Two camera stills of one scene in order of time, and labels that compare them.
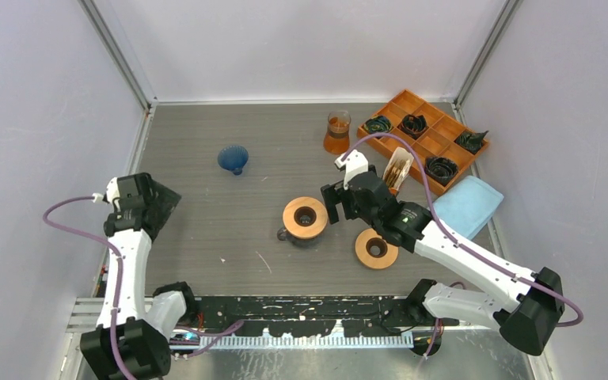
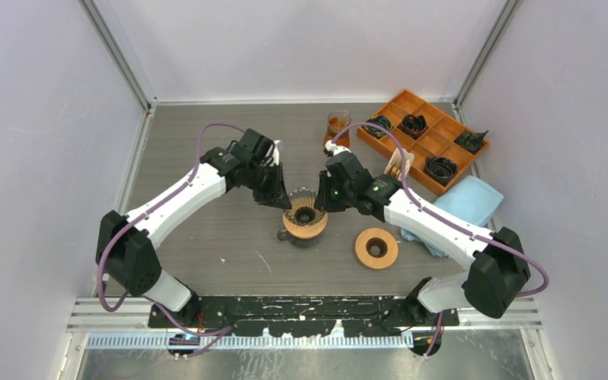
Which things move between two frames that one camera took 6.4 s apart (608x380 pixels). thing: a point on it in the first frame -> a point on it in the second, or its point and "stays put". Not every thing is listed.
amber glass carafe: [336, 138] stays put
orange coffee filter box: [397, 168] stays put
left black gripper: [165, 200] -> [278, 196]
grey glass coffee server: [283, 234] stays put
